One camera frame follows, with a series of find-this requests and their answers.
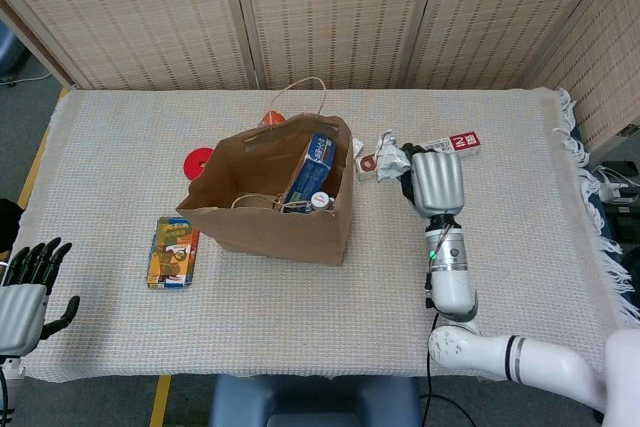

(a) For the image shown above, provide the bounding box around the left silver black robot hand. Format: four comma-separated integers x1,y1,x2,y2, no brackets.
0,235,81,356

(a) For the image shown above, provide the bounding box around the brown paper shopping bag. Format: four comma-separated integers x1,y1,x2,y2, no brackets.
174,76,354,268

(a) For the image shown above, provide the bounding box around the silver white snack bag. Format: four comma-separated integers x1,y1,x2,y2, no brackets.
373,130,416,184

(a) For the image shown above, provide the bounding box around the woven folding screen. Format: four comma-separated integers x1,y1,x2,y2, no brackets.
0,0,640,151

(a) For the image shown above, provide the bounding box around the long white cookie box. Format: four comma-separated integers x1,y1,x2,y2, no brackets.
355,131,484,183

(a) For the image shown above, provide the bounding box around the black object beside table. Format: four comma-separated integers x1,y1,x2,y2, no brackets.
0,199,22,254

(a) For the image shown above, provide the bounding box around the white power strip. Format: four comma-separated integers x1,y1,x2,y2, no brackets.
594,161,640,203

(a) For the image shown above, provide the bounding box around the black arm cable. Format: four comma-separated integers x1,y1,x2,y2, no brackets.
419,271,476,427

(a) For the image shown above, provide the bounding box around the beige woven tablecloth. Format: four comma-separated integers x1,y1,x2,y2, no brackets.
22,86,636,383

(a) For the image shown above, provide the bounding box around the red round lid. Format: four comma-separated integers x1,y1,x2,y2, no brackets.
182,145,216,181

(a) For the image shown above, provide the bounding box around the clear bottle with cap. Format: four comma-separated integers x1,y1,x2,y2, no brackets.
307,191,337,213

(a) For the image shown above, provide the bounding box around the blue chair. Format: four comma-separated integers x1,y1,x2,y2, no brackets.
0,21,25,84

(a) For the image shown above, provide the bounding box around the black plastic bin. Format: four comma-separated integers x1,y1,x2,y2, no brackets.
602,199,640,253

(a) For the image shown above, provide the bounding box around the dark blue table cover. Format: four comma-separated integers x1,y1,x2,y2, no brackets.
569,126,624,258

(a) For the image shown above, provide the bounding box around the yellow green snack box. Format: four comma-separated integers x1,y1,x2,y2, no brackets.
146,216,201,290

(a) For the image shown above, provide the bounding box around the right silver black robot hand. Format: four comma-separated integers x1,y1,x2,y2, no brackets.
397,142,466,221

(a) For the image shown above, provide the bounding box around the blue padded seat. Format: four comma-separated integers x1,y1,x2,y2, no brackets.
208,374,422,427

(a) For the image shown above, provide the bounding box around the orange blue biscuit box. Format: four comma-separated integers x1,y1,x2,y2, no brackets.
284,132,337,213

